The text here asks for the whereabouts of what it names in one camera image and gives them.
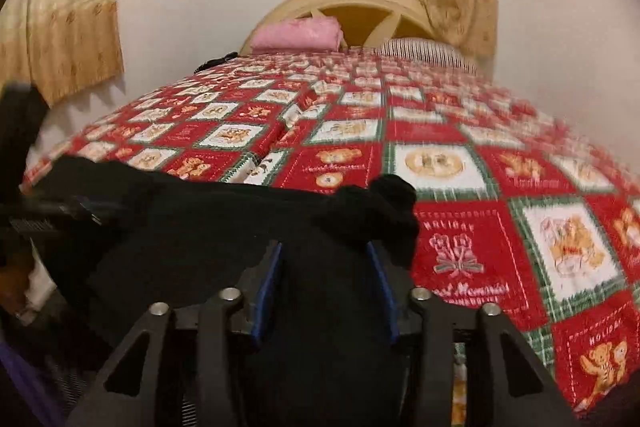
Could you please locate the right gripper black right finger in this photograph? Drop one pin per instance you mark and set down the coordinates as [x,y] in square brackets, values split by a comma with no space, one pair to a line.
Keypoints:
[506,384]

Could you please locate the pink folded blanket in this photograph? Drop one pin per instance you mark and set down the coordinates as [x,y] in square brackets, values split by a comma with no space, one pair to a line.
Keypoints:
[315,34]

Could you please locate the red teddy bear patchwork bedspread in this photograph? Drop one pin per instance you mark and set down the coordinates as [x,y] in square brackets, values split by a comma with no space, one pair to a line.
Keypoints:
[514,207]

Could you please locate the black pants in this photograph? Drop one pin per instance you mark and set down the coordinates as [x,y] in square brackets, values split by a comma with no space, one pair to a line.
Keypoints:
[325,357]

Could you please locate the beige patterned side curtain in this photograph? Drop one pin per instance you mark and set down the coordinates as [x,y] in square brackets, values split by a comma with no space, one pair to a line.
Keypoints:
[63,46]

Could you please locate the striped grey pillow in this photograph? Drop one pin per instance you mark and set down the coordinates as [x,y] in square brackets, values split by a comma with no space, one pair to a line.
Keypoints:
[433,52]

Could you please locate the black item beside bed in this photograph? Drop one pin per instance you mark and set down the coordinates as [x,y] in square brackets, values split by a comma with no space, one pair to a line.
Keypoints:
[216,61]

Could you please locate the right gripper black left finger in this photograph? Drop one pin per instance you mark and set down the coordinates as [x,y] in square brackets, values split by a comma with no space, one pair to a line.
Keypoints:
[206,352]

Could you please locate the cream wooden headboard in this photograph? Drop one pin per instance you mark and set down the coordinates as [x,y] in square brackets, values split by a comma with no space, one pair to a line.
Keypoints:
[365,23]

